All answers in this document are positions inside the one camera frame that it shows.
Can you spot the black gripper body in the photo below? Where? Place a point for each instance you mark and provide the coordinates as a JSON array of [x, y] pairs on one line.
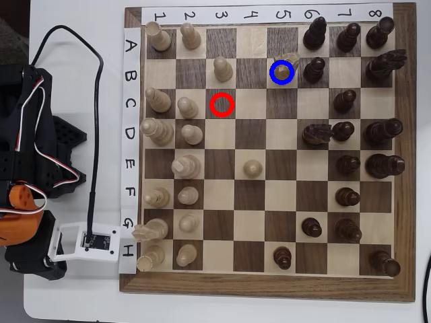
[[31, 266]]

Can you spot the light wooden knight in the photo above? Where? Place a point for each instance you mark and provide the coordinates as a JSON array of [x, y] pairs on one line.
[[153, 230], [282, 71]]

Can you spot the black and orange robot arm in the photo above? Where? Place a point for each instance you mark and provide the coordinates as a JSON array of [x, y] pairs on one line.
[[17, 225]]

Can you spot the light wooden rook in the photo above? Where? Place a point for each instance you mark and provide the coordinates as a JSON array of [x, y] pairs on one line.
[[151, 258], [161, 38]]

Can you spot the light wooden bishop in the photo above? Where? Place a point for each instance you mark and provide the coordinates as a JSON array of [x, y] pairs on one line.
[[157, 197], [160, 101]]

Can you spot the white letter label strip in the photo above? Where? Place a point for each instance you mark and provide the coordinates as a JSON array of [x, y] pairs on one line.
[[130, 149]]

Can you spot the light wooden pawn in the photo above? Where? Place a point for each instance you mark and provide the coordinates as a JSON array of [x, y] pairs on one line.
[[187, 107], [188, 196], [188, 223], [223, 69], [186, 255], [192, 134], [191, 37], [252, 168]]

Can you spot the light wooden queen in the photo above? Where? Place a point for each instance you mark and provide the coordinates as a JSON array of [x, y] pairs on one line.
[[160, 132]]

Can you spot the light wooden king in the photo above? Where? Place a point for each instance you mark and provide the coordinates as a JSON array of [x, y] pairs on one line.
[[187, 166]]

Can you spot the wooden chessboard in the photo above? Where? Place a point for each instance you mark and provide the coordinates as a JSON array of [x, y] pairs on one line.
[[279, 286]]

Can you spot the dark wooden pawn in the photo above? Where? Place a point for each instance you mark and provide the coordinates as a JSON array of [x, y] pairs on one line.
[[314, 70], [343, 131], [282, 257], [348, 165], [311, 227], [344, 101], [347, 196], [348, 37]]

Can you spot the dark wooden knight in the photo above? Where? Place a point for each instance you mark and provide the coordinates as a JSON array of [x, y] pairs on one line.
[[314, 134], [382, 69]]

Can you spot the dark wooden bishop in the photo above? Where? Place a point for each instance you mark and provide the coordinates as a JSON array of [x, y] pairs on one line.
[[347, 230], [314, 35]]

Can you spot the white number label strip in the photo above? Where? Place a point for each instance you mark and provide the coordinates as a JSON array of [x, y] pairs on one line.
[[235, 15]]

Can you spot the dark wooden rook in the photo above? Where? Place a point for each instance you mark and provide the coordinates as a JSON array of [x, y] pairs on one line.
[[380, 33], [384, 263]]

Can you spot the dark wooden king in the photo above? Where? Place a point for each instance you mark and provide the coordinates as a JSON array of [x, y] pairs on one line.
[[384, 166]]

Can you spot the dark wooden queen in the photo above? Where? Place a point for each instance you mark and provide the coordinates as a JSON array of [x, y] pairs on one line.
[[380, 133]]

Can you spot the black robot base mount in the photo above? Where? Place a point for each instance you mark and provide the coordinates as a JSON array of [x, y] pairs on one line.
[[70, 134]]

